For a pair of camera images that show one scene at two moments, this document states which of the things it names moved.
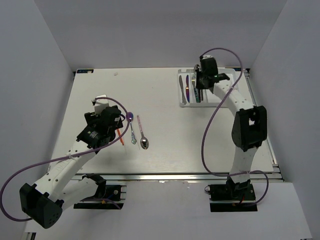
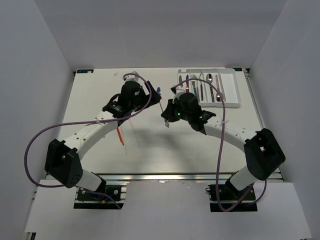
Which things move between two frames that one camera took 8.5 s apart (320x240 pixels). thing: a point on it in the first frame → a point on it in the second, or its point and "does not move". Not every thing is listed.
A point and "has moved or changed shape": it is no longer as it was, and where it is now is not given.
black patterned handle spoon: [206, 95] has moved or changed shape
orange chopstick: [122, 141] does not move
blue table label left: [84, 71] does not move
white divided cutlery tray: [190, 96] does not move
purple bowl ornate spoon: [130, 117] → [158, 91]
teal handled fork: [196, 90] does not move
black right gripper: [199, 87] → [168, 113]
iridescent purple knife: [187, 88] does not move
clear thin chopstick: [137, 139] does not move
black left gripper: [91, 119] → [155, 98]
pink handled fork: [193, 79] has moved or changed shape
